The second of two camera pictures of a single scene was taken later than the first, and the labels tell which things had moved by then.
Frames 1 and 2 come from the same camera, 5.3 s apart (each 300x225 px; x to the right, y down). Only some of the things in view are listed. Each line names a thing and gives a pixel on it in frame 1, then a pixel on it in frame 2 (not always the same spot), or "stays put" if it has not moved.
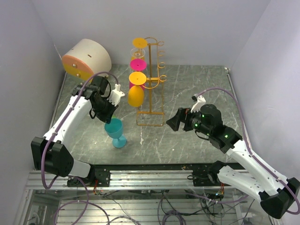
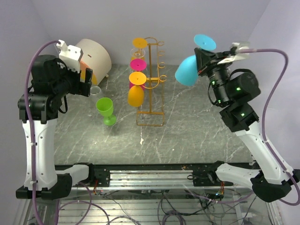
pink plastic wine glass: x=138 y=64 stays put
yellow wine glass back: x=136 y=95 stays put
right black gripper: x=182 y=115 to x=204 y=57
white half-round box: x=85 y=58 stays put
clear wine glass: x=138 y=53 stays put
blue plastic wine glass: x=115 y=129 to x=186 y=73
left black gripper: x=107 y=117 to x=81 y=87
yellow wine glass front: x=139 y=42 stays put
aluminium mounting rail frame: x=193 y=176 stays put
